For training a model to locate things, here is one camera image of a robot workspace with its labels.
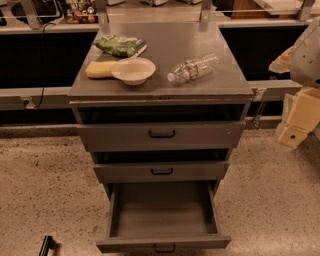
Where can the colourful items on shelf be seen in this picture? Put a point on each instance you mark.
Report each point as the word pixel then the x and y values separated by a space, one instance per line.
pixel 81 12

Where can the clear plastic water bottle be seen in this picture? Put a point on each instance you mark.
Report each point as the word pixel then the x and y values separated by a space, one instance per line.
pixel 192 69

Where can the grey drawer cabinet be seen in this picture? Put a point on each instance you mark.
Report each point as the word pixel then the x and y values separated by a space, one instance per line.
pixel 169 44

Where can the black object on floor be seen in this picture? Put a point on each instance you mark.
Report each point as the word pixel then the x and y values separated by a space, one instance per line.
pixel 47 244

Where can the yellow sponge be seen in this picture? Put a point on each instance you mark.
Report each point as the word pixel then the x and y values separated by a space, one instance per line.
pixel 97 70

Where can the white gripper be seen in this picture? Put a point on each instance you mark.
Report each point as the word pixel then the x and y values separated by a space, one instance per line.
pixel 306 60

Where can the grey top drawer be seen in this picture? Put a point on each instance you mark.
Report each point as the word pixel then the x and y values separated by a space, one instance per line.
pixel 155 128

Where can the grey middle drawer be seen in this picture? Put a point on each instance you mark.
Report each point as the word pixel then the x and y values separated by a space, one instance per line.
pixel 161 166

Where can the grey bottom drawer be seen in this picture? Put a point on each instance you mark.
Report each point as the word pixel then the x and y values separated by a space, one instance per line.
pixel 163 217

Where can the grey drawer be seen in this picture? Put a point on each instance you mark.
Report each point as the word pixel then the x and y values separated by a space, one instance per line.
pixel 163 217
pixel 161 166
pixel 155 128

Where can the white bowl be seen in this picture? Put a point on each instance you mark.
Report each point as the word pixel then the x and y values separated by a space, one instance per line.
pixel 133 71

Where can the green chip bag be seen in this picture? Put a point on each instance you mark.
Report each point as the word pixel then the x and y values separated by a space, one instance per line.
pixel 120 46

